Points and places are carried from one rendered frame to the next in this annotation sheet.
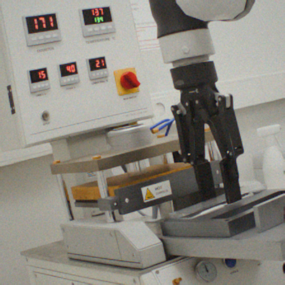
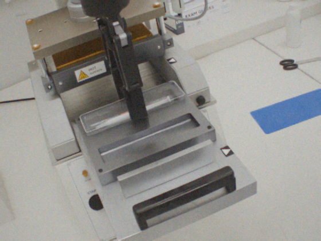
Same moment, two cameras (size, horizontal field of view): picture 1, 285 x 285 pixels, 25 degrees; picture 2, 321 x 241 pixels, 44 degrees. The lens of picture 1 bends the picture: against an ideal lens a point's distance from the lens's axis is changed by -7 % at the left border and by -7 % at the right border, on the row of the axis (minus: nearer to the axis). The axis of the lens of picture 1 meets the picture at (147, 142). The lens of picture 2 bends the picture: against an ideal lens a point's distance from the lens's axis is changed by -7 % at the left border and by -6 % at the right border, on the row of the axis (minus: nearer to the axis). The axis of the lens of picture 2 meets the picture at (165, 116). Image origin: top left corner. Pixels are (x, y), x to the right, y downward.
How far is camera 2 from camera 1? 0.72 m
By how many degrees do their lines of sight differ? 39
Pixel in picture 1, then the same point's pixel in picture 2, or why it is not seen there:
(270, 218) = (137, 186)
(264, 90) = not seen: outside the picture
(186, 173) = not seen: hidden behind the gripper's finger
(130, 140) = (79, 15)
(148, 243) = (62, 139)
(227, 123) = (122, 62)
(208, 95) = (108, 27)
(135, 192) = (68, 75)
